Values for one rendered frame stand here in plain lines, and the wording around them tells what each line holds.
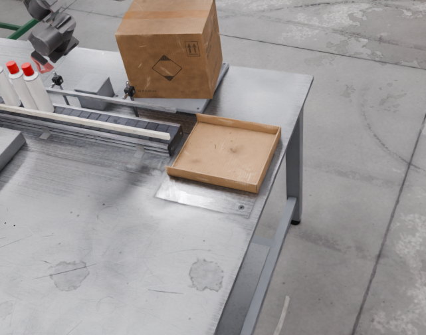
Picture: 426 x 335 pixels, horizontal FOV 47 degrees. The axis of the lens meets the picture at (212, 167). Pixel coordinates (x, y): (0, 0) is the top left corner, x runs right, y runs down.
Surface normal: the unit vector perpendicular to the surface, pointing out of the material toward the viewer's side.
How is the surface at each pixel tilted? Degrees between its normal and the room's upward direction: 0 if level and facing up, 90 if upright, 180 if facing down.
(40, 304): 0
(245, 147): 0
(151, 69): 90
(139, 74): 90
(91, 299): 0
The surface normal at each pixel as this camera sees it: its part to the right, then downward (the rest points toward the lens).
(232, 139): -0.12, -0.68
